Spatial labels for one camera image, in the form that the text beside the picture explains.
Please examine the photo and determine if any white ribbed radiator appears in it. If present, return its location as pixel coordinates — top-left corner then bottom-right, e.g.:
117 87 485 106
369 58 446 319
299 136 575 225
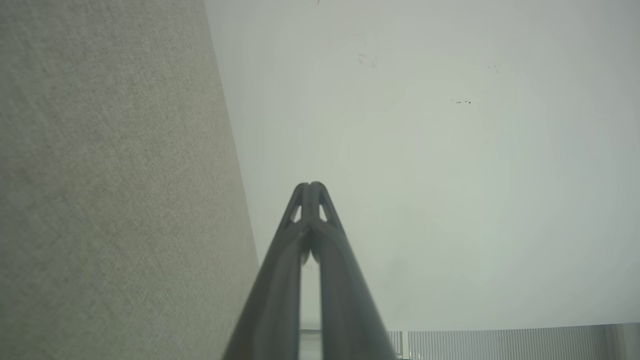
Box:
300 322 640 360

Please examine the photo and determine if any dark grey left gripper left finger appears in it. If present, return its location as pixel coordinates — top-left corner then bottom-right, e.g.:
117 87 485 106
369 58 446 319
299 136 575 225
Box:
222 182 312 360

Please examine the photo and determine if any beige grey fabric sofa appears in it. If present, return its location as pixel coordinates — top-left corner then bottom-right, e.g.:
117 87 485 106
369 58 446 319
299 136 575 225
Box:
0 0 261 360

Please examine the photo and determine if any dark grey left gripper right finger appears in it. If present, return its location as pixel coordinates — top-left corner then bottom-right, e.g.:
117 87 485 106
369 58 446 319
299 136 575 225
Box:
310 181 399 360

